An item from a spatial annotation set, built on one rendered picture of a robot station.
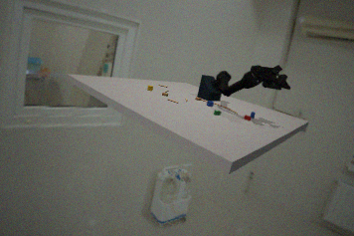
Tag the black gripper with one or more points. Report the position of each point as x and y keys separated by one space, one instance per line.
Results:
x=276 y=83

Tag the blue cube block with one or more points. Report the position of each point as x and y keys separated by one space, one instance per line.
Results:
x=210 y=104

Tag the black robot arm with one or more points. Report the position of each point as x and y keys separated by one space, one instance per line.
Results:
x=248 y=81

